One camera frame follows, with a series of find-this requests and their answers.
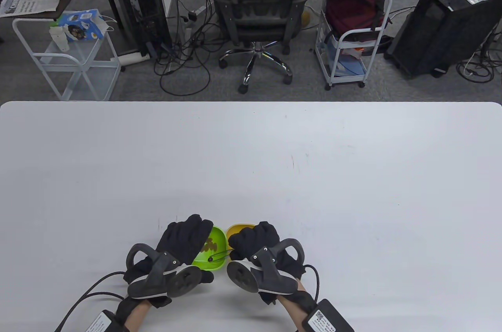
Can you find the blue folded cloth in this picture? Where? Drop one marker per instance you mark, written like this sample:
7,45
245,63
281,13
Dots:
349,67

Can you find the grey hand controller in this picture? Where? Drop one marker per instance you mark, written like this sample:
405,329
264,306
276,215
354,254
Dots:
160,277
270,277

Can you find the metal tweezers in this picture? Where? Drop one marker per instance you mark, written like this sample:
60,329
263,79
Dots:
222,256

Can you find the maroon bag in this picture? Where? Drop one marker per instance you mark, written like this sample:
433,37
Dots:
349,14

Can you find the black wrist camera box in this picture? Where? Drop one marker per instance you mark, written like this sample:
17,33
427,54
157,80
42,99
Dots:
104,323
327,318

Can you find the blue carton box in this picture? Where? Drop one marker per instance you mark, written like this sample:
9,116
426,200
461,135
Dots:
80,24

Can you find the yellow small dish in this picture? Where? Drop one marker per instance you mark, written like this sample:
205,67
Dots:
239,227

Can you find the person's left hand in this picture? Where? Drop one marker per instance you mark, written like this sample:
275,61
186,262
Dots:
184,234

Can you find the black open computer tower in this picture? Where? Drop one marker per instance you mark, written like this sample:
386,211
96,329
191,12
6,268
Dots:
145,6

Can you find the white cylindrical desk foot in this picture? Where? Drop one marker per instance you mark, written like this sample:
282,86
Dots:
131,58

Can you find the folded newspaper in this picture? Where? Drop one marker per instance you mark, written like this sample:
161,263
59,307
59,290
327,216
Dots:
31,2

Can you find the black mesh office chair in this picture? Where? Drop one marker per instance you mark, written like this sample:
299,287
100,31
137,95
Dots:
259,14

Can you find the grey right hand controller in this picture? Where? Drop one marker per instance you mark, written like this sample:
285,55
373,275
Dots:
270,277

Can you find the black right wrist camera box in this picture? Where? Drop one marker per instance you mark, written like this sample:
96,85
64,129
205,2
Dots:
327,318

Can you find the person's right forearm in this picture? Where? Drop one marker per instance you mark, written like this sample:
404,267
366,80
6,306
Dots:
294,304

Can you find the white power strip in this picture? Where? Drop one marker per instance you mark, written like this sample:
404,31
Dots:
202,9

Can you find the person's right hand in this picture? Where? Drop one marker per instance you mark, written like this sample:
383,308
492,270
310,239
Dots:
257,240

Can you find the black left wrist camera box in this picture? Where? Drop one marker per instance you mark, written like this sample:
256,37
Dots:
104,323

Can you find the black closed computer tower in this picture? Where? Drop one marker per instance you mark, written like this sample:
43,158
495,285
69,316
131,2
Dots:
443,34

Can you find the green plastic dish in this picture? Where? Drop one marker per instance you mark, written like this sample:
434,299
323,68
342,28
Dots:
217,233

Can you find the grey left hand controller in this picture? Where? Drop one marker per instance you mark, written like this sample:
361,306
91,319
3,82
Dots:
160,277

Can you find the person's left forearm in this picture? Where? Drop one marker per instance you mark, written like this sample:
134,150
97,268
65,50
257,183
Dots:
136,316

